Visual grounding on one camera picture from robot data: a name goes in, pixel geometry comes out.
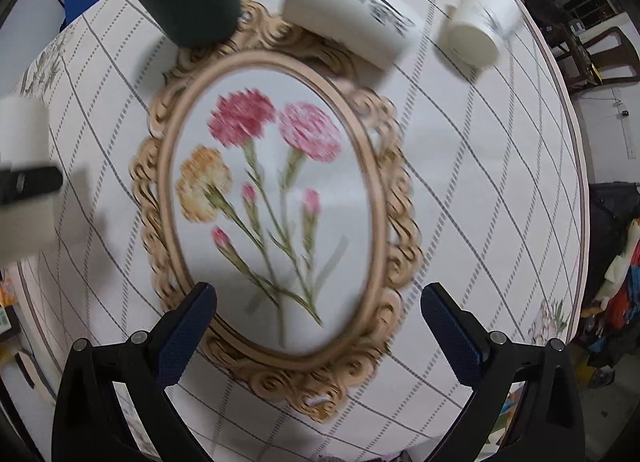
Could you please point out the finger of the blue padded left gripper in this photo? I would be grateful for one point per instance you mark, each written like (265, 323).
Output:
(19, 185)

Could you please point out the white cup with print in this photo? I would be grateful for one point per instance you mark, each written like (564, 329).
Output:
(379, 31)

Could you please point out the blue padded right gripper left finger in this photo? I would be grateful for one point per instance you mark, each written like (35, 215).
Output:
(89, 424)

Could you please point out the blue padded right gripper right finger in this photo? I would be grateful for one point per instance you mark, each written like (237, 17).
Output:
(547, 424)

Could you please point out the white duck plush toy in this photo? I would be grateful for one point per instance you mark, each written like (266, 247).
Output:
(617, 271)

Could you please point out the plain white plastic cup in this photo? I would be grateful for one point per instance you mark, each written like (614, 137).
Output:
(26, 226)

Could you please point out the dark wooden chair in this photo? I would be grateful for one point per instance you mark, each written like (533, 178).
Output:
(607, 59)

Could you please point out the floral diamond pattern tablecloth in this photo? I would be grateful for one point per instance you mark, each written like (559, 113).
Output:
(318, 195)

